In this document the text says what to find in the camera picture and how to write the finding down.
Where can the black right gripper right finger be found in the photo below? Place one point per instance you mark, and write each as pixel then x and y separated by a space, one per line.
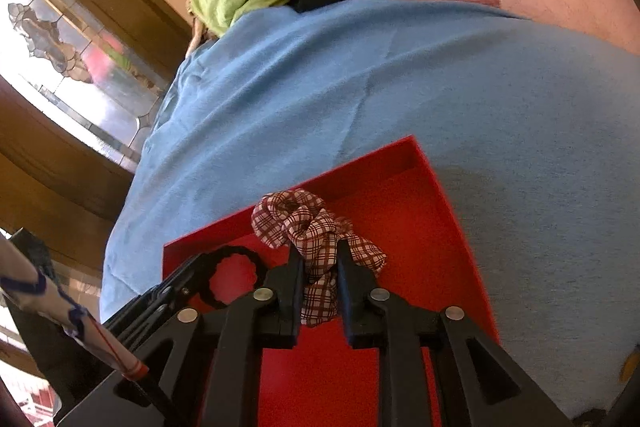
pixel 375 318

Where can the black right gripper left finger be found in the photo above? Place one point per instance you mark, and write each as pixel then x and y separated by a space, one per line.
pixel 266 318

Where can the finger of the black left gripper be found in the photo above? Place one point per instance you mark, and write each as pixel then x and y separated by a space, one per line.
pixel 142 315

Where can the red plaid fabric scrunchie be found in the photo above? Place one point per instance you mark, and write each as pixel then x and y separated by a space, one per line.
pixel 300 219

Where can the light blue bed sheet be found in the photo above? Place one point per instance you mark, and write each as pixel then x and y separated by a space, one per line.
pixel 532 129

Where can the stained glass wooden door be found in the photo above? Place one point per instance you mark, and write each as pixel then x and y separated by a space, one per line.
pixel 81 82

